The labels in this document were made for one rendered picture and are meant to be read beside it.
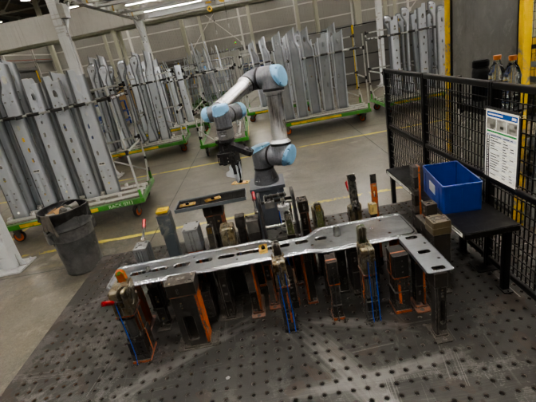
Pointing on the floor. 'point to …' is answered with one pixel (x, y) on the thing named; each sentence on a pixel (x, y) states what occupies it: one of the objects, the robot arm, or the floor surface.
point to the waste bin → (72, 234)
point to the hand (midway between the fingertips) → (240, 179)
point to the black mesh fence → (489, 262)
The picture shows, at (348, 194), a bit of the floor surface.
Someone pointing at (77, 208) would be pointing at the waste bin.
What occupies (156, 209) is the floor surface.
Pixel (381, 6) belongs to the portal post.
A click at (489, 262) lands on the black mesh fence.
